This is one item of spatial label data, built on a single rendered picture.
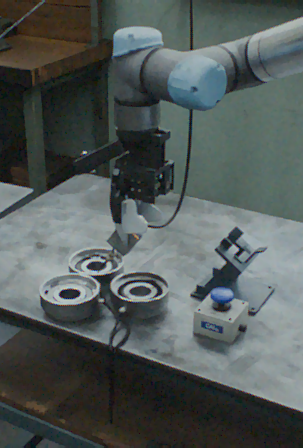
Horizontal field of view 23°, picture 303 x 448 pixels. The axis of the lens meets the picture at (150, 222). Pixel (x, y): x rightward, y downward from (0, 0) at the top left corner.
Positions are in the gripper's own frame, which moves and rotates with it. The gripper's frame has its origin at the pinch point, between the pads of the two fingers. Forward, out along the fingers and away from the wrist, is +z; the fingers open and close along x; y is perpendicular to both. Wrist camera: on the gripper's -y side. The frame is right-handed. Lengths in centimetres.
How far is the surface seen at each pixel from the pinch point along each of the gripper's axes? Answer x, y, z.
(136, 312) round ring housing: -5.7, 5.0, 11.4
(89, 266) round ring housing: 3.4, -10.5, 11.1
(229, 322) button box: -4.4, 21.7, 8.9
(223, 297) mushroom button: -2.2, 19.5, 5.9
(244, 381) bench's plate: -12.0, 27.7, 13.3
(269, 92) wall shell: 160, -32, 19
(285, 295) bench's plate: 15.0, 24.8, 13.2
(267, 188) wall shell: 160, -29, 58
